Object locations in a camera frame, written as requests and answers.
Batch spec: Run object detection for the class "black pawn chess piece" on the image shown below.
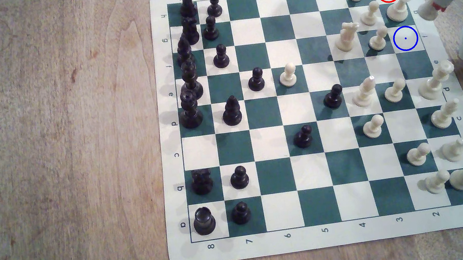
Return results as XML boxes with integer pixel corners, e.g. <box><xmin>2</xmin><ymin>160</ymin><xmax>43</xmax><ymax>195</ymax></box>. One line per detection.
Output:
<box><xmin>201</xmin><ymin>14</ymin><xmax>221</xmax><ymax>42</ymax></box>
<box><xmin>205</xmin><ymin>0</ymin><xmax>224</xmax><ymax>19</ymax></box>
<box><xmin>321</xmin><ymin>83</ymin><xmax>346</xmax><ymax>111</ymax></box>
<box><xmin>211</xmin><ymin>44</ymin><xmax>232</xmax><ymax>70</ymax></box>
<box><xmin>228</xmin><ymin>165</ymin><xmax>251</xmax><ymax>191</ymax></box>
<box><xmin>230</xmin><ymin>200</ymin><xmax>253</xmax><ymax>226</ymax></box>
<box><xmin>246</xmin><ymin>67</ymin><xmax>267</xmax><ymax>93</ymax></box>
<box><xmin>292</xmin><ymin>124</ymin><xmax>315</xmax><ymax>150</ymax></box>

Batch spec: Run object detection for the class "white king chess piece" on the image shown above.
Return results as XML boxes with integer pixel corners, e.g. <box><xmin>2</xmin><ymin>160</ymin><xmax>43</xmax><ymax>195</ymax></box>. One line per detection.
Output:
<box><xmin>384</xmin><ymin>0</ymin><xmax>422</xmax><ymax>24</ymax></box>

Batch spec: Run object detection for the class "black queen chess piece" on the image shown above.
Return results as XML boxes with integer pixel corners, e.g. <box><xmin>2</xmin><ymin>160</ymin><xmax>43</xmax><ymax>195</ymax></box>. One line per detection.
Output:
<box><xmin>175</xmin><ymin>87</ymin><xmax>205</xmax><ymax>131</ymax></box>

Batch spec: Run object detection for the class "black bishop chess piece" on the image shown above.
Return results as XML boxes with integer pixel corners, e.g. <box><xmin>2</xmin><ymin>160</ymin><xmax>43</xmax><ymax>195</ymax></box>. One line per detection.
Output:
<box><xmin>220</xmin><ymin>94</ymin><xmax>244</xmax><ymax>128</ymax></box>
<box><xmin>174</xmin><ymin>35</ymin><xmax>197</xmax><ymax>68</ymax></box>

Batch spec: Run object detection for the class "white bishop chess piece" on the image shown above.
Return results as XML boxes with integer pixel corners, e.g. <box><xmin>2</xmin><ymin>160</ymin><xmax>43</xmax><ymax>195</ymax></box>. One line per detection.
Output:
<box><xmin>428</xmin><ymin>98</ymin><xmax>463</xmax><ymax>131</ymax></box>
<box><xmin>350</xmin><ymin>75</ymin><xmax>380</xmax><ymax>109</ymax></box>

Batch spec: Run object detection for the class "black knight chess piece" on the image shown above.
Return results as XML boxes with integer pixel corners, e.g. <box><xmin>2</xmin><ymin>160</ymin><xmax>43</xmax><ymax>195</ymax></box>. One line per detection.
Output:
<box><xmin>179</xmin><ymin>15</ymin><xmax>202</xmax><ymax>47</ymax></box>
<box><xmin>189</xmin><ymin>167</ymin><xmax>216</xmax><ymax>197</ymax></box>

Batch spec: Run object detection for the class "white queen chess piece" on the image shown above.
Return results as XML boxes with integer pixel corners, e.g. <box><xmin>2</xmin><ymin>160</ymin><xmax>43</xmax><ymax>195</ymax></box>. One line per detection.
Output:
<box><xmin>415</xmin><ymin>59</ymin><xmax>459</xmax><ymax>102</ymax></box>

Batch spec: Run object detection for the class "white knight chess piece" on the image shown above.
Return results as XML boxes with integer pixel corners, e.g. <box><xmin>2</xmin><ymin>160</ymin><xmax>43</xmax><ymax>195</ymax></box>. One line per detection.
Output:
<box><xmin>332</xmin><ymin>20</ymin><xmax>363</xmax><ymax>54</ymax></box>
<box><xmin>439</xmin><ymin>135</ymin><xmax>463</xmax><ymax>164</ymax></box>

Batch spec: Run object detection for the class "black king chess piece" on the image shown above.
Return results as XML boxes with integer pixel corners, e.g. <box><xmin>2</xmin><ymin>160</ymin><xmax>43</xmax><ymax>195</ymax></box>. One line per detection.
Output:
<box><xmin>179</xmin><ymin>59</ymin><xmax>205</xmax><ymax>102</ymax></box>

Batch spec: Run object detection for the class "black rook chess piece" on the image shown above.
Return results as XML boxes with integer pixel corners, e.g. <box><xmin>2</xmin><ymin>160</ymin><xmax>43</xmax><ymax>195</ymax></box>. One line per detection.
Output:
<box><xmin>178</xmin><ymin>0</ymin><xmax>199</xmax><ymax>19</ymax></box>
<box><xmin>191</xmin><ymin>205</ymin><xmax>218</xmax><ymax>238</ymax></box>

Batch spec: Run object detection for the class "green white chessboard mat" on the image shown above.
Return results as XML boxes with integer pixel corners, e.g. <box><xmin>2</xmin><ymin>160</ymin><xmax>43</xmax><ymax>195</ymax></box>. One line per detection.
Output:
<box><xmin>130</xmin><ymin>0</ymin><xmax>463</xmax><ymax>260</ymax></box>

